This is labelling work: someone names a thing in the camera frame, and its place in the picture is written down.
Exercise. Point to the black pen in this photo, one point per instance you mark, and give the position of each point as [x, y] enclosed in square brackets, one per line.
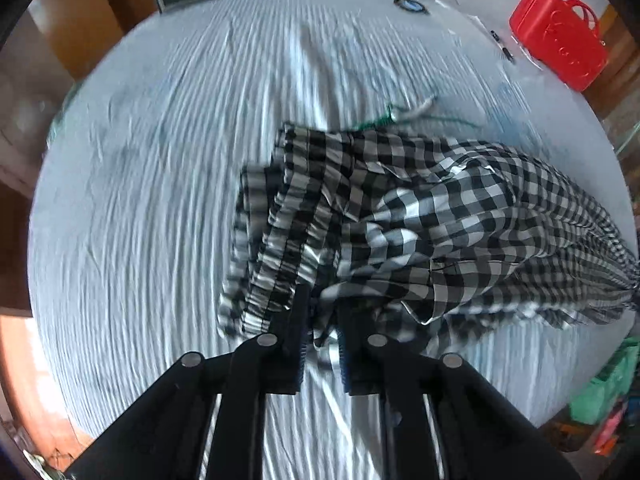
[501, 46]

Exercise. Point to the round blue white badge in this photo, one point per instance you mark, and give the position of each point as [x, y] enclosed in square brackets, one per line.
[411, 6]

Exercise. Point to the black white checkered garment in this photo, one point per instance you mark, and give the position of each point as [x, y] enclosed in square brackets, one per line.
[400, 220]

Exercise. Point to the green bag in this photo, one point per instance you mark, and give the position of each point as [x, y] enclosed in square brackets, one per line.
[607, 385]

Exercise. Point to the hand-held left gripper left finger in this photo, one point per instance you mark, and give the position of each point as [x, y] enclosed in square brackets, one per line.
[298, 340]

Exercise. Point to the white striped bed sheet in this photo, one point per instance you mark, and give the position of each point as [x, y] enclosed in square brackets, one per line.
[200, 160]

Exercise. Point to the red plastic case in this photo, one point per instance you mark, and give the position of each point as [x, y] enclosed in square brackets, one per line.
[559, 35]

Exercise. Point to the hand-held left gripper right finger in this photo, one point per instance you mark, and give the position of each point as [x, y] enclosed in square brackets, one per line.
[345, 345]

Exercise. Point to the wooden headboard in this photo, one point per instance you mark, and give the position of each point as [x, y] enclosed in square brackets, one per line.
[95, 15]

